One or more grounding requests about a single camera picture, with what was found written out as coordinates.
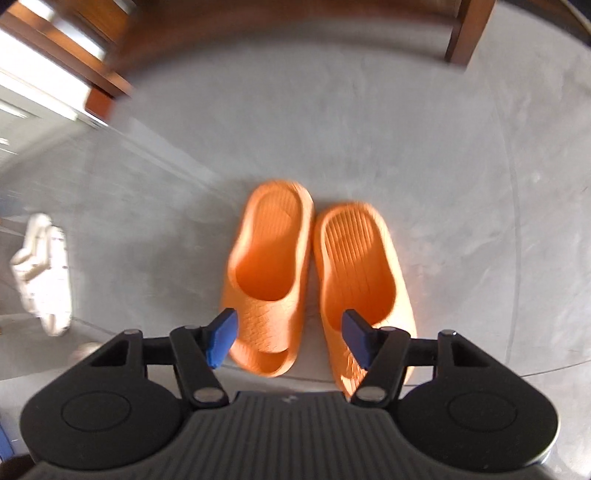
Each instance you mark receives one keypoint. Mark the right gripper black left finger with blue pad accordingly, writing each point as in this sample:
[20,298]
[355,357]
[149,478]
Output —
[130,398]

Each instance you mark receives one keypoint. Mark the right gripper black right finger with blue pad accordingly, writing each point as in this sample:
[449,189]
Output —
[450,399]

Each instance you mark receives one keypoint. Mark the orange slide slipper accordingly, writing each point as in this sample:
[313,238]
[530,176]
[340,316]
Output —
[358,268]
[266,277]

